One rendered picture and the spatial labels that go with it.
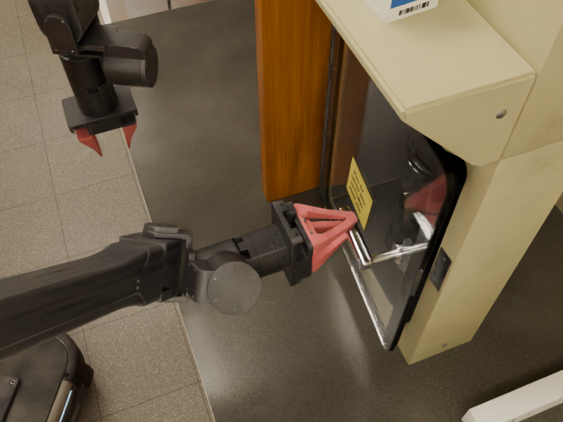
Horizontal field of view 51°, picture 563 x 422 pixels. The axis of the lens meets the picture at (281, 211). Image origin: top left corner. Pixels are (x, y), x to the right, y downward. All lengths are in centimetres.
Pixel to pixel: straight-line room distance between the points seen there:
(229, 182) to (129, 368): 102
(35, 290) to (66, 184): 199
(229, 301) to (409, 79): 30
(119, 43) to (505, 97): 52
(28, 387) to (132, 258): 122
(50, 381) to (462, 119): 148
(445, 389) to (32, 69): 250
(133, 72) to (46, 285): 40
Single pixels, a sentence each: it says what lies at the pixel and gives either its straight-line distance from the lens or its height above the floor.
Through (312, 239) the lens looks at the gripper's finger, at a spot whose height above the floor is 123.
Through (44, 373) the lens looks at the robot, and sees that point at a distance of 180.
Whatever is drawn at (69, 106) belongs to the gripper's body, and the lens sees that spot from 95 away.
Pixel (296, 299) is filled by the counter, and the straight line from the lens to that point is 98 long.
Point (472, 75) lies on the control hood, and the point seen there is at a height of 151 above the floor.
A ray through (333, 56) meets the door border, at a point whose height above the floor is 129.
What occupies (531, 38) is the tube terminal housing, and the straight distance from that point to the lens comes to 49.
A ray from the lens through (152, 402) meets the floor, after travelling 194.
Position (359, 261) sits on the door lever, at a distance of 71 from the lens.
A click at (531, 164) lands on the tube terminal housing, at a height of 139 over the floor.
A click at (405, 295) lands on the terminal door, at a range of 74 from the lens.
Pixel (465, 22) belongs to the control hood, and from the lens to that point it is 52.
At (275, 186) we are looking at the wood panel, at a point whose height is 98.
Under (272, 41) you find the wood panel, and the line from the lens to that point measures 83.
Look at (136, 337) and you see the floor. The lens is 204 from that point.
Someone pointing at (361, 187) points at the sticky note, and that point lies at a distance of 80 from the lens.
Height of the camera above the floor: 180
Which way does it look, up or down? 54 degrees down
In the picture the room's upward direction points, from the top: straight up
